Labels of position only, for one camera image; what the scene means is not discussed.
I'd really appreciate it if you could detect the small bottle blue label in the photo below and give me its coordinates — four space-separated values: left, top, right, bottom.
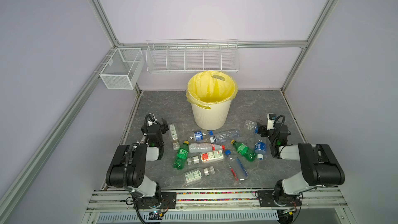
255 141 267 160

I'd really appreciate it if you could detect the clear bottle yellow label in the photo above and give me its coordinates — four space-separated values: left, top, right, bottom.
169 124 180 151

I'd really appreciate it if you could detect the green soda bottle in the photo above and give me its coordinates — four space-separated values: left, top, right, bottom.
173 141 190 170
231 140 257 162

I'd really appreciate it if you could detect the bottle blue red label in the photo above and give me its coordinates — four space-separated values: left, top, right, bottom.
225 150 248 183

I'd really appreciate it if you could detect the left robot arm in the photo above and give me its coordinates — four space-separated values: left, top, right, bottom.
105 119 169 202

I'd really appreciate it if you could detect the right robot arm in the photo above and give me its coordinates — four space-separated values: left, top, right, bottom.
258 122 345 202

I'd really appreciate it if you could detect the cream plastic waste bin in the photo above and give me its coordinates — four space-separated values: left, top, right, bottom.
187 71 238 131

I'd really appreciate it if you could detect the yellow bin liner bag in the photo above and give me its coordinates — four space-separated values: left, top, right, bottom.
186 71 238 110

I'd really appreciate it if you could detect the clear bottle far right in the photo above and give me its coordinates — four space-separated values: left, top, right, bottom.
244 120 259 133

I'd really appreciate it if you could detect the white bottle red cap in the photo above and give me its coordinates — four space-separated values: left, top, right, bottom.
189 143 225 153

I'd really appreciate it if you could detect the Pepsi water bottle blue label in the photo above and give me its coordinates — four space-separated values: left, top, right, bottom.
188 130 214 143

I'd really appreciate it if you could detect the clear crushed water bottle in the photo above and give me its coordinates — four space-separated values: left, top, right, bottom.
209 129 240 144

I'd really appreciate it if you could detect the clear bottle green label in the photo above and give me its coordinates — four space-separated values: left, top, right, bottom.
183 166 215 185

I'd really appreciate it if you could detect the clear bottle red white label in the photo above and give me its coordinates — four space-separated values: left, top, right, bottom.
187 150 224 166

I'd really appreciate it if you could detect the small white mesh basket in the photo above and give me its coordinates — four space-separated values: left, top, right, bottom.
99 48 145 90

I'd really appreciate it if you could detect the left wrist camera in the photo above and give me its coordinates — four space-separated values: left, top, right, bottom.
145 113 157 127

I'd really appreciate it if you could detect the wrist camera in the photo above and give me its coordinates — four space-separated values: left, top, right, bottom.
267 113 277 130
145 113 157 127

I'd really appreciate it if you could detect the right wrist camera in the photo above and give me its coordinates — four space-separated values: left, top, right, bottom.
267 113 277 130

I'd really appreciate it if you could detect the long white wire shelf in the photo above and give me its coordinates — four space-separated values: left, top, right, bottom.
146 39 240 73

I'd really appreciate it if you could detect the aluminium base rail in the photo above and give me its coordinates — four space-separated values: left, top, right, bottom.
82 188 357 224

